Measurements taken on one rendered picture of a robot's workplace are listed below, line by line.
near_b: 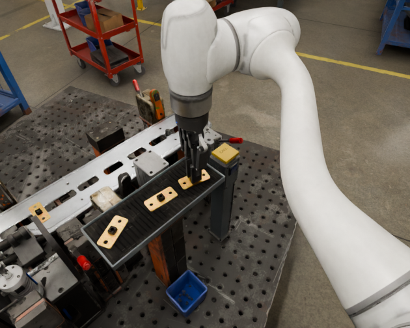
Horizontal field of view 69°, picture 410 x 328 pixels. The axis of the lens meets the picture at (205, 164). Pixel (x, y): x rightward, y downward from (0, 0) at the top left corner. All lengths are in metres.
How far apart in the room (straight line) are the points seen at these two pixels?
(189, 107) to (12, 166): 1.29
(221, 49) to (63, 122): 1.46
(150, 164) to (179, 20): 0.53
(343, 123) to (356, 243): 2.78
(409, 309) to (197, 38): 0.45
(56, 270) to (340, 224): 0.81
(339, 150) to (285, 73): 2.28
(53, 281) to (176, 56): 0.71
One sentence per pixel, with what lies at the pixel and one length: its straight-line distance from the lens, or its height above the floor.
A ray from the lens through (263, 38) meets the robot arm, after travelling 0.59.
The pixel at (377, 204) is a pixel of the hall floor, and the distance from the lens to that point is 2.53.
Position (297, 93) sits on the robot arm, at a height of 1.52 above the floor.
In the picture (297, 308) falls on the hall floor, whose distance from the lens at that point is 1.95.
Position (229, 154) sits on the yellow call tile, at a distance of 0.90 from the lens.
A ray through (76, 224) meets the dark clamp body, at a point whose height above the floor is 1.08.
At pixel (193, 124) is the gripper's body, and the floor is 1.39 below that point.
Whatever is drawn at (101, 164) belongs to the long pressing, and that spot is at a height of 1.00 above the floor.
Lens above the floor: 1.80
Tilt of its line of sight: 47 degrees down
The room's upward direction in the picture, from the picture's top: straight up
